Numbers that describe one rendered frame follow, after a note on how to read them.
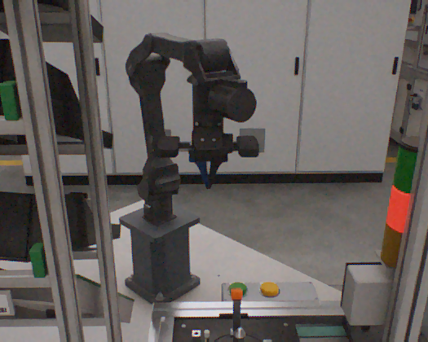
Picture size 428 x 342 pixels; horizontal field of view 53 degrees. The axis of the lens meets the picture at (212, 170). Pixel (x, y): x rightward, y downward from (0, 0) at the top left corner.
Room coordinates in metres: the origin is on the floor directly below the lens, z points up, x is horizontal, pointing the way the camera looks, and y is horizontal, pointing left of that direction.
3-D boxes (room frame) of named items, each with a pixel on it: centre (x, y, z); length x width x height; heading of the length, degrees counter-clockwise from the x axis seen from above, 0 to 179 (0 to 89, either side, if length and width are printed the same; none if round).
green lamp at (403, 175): (0.46, -0.24, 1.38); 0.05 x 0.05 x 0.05
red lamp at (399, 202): (0.46, -0.24, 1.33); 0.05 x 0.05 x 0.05
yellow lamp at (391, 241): (0.46, -0.24, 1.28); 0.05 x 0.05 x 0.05
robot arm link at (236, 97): (0.74, -0.02, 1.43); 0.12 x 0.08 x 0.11; 35
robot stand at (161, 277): (0.96, 0.13, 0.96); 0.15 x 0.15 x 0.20; 46
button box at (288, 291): (0.80, -0.13, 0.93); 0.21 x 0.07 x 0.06; 91
